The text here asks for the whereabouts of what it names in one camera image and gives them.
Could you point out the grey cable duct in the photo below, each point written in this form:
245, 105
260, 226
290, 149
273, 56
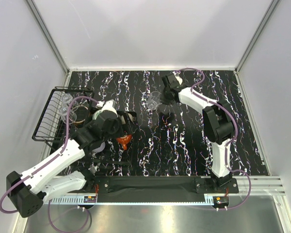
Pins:
93, 200

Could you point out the small beige mug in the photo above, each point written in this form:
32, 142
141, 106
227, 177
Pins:
126, 118

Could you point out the tall clear glass tumbler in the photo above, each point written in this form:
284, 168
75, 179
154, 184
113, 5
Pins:
154, 100

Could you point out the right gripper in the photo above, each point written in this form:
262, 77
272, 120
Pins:
164, 101

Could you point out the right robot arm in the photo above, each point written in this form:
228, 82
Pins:
219, 126

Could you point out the green glazed ceramic mug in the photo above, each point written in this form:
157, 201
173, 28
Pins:
96, 114

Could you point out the black mug red inside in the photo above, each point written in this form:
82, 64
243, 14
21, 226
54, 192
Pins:
82, 114

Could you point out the black wire dish rack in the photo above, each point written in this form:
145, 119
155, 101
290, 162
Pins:
51, 129

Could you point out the lilac plastic cup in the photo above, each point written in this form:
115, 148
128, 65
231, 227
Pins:
100, 148

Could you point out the orange black mug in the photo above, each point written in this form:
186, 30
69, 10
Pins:
124, 141

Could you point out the small clear glass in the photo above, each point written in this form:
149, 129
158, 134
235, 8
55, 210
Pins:
66, 99
64, 114

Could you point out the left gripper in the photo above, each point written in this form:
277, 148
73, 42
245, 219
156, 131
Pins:
121, 132

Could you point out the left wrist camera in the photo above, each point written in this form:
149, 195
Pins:
109, 106

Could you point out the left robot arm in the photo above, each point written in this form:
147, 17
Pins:
32, 188

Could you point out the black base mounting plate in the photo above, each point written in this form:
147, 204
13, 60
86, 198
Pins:
154, 189

